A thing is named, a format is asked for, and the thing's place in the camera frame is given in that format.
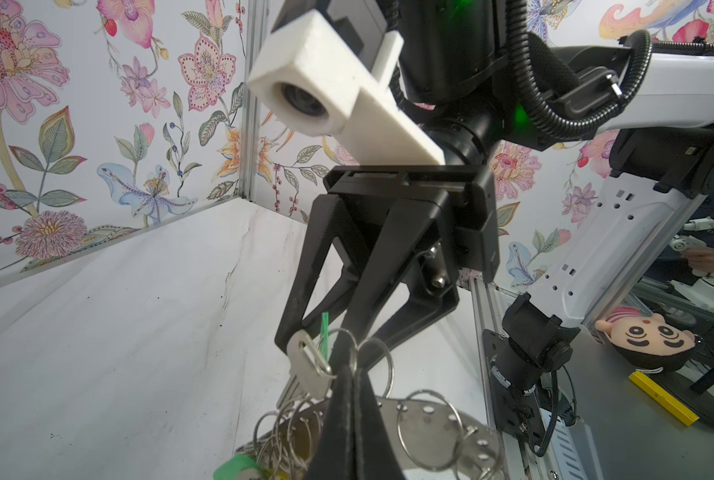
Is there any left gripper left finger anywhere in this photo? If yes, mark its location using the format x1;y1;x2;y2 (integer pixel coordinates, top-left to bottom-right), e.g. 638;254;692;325
305;366;357;480

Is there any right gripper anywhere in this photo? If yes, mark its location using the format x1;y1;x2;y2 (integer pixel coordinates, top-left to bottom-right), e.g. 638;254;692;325
272;101;517;370

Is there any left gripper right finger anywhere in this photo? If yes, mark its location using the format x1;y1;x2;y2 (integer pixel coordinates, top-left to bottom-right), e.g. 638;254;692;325
354;369;405;480

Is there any metal keyring disc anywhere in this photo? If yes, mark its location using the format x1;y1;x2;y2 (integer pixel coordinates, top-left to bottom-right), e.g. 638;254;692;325
236;326;508;480

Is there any silver key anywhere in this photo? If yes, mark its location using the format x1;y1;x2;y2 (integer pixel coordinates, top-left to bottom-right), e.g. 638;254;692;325
276;330;336;409

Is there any green key tag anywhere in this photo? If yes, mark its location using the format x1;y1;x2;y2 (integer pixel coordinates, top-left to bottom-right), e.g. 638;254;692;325
213;454;267;480

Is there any yellow flat object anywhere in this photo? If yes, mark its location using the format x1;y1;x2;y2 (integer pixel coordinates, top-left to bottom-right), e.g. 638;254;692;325
629;371;699;427

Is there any cartoon face plush toy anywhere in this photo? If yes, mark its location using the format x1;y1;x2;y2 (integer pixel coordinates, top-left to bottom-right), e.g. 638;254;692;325
594;307;696;373

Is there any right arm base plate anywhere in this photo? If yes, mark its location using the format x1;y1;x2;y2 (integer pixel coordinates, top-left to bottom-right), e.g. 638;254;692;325
482;328;580;457

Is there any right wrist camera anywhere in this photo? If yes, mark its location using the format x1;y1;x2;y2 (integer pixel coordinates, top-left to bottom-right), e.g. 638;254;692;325
248;11;445;166

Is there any aluminium front rail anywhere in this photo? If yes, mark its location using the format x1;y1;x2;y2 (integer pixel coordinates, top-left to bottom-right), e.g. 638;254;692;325
469;278;604;480

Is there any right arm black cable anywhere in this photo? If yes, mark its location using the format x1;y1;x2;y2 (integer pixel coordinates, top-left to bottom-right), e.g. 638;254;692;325
503;0;655;142

